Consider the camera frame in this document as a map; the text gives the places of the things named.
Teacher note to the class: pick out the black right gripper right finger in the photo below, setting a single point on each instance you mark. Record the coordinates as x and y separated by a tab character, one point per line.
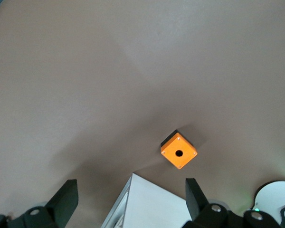
194	202

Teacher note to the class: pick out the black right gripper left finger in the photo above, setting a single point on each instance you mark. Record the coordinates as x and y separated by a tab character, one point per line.
64	202

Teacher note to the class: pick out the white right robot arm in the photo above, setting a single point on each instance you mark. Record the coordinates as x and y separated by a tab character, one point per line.
273	194

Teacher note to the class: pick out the white drawer cabinet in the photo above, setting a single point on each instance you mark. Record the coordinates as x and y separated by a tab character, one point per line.
152	204

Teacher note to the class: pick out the orange button enclosure box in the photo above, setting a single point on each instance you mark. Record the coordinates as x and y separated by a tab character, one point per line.
171	152

